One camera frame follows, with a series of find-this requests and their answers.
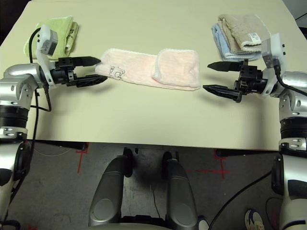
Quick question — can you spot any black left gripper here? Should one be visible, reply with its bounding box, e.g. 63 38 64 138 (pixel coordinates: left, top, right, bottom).
49 56 108 88

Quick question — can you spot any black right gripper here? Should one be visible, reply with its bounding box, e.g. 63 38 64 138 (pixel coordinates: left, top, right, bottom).
202 59 268 104

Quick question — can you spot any pink towel with duck embroidery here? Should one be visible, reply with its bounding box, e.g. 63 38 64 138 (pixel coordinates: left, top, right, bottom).
94 48 201 92

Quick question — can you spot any folded light blue towel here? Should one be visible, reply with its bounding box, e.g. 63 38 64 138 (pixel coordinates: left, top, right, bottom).
211 23 262 61

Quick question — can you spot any folded beige towel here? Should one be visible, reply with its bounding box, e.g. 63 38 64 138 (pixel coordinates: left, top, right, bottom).
217 13 272 53

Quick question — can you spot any folded green towel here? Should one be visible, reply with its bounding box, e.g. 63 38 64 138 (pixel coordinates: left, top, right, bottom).
24 15 80 61

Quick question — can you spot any silver right robot leg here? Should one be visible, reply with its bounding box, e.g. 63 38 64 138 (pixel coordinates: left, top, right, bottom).
162 150 200 227

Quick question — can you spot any silver robot leg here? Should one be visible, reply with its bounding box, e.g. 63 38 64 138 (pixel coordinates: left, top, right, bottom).
162 150 200 227
88 148 134 227

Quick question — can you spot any silver left robot leg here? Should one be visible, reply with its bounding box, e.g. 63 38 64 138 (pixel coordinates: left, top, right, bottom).
88 148 134 227

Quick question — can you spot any white sneaker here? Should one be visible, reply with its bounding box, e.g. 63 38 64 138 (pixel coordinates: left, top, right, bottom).
244 208 266 230
197 216 210 230

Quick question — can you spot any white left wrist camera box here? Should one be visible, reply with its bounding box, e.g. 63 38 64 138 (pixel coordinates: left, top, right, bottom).
35 23 59 61

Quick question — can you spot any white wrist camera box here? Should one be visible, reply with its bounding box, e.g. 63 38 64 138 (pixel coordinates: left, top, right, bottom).
261 33 288 70
35 23 59 61

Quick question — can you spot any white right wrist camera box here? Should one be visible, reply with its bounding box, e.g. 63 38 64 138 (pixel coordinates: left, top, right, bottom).
261 33 288 70

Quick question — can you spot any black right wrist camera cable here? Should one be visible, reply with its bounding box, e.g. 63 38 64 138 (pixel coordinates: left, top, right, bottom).
208 58 307 230

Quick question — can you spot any thin black floor cable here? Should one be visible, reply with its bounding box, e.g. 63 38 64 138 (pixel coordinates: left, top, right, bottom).
149 186 161 218

